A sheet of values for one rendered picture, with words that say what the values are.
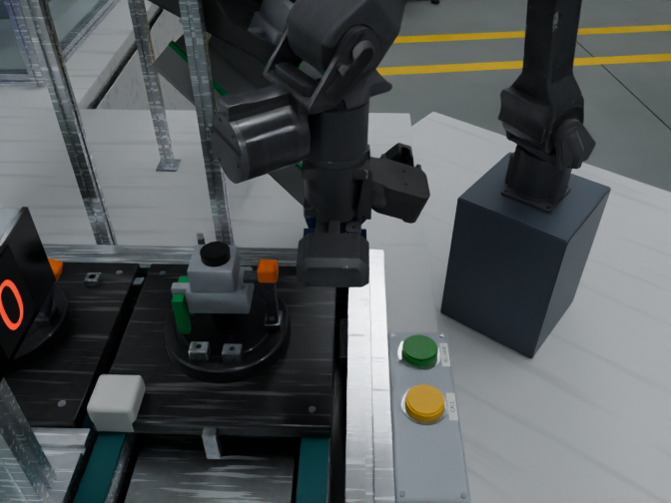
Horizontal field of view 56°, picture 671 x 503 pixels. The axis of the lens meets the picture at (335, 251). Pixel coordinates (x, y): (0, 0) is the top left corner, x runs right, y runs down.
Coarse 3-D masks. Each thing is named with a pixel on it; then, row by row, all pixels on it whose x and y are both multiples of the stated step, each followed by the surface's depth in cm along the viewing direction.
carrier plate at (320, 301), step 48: (144, 288) 77; (288, 288) 77; (336, 288) 79; (144, 336) 71; (192, 384) 66; (240, 384) 66; (288, 384) 66; (144, 432) 63; (192, 432) 63; (240, 432) 63; (288, 432) 62
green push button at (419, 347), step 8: (416, 336) 71; (424, 336) 71; (408, 344) 70; (416, 344) 70; (424, 344) 70; (432, 344) 70; (408, 352) 69; (416, 352) 69; (424, 352) 69; (432, 352) 69; (408, 360) 69; (416, 360) 68; (424, 360) 68; (432, 360) 69
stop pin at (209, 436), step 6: (204, 432) 62; (210, 432) 62; (216, 432) 62; (204, 438) 61; (210, 438) 61; (216, 438) 62; (204, 444) 62; (210, 444) 62; (216, 444) 62; (210, 450) 63; (216, 450) 63; (210, 456) 64; (216, 456) 63
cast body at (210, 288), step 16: (192, 256) 64; (208, 256) 62; (224, 256) 62; (192, 272) 62; (208, 272) 62; (224, 272) 62; (240, 272) 66; (176, 288) 66; (192, 288) 64; (208, 288) 64; (224, 288) 64; (240, 288) 64; (192, 304) 65; (208, 304) 65; (224, 304) 65; (240, 304) 65
